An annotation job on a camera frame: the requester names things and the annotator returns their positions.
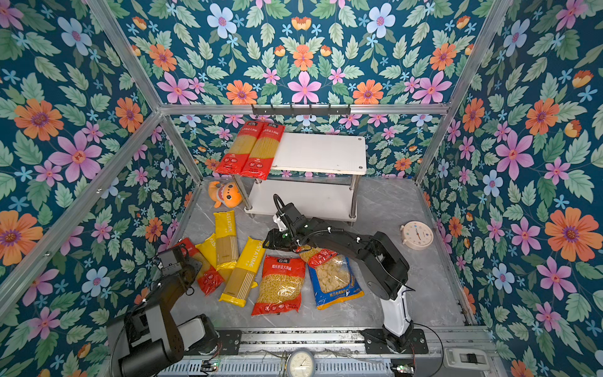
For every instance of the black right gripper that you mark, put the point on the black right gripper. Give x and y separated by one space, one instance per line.
274 240

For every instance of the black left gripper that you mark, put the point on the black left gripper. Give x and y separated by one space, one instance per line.
191 265

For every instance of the red spaghetti bag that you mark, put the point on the red spaghetti bag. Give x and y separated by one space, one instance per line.
208 278
260 160
235 159

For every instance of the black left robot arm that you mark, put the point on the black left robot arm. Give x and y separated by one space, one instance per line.
146 339

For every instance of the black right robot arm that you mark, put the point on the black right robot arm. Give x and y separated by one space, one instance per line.
383 267

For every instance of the blue pasta bag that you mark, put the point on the blue pasta bag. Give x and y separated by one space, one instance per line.
335 284

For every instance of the white two-tier shelf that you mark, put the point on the white two-tier shelf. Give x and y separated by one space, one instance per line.
330 168

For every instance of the yellow spaghetti box hidden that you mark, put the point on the yellow spaghetti box hidden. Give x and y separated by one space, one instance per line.
208 250

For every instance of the red macaroni bag front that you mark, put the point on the red macaroni bag front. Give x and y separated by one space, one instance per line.
280 288

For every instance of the red macaroni bag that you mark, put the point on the red macaroni bag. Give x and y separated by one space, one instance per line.
280 288
318 257

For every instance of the yellow spaghetti box back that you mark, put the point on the yellow spaghetti box back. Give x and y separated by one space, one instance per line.
226 240

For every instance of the yellow spaghetti box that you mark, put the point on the yellow spaghetti box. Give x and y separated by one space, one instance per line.
243 276
226 240

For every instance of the red macaroni bag upper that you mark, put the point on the red macaroni bag upper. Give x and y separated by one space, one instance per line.
318 257

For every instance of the yellow spaghetti box front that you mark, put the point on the yellow spaghetti box front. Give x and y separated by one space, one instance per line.
243 276

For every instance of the orange plush toy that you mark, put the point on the orange plush toy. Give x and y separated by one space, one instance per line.
225 194

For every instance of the round white clock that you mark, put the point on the round white clock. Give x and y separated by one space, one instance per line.
416 235

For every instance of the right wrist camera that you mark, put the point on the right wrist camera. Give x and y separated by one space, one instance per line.
281 220

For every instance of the round gauge front rail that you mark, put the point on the round gauge front rail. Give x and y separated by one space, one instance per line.
301 363

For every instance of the black hook rail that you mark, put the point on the black hook rail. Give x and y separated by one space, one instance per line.
300 110

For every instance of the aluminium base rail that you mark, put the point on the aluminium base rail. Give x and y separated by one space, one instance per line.
337 352

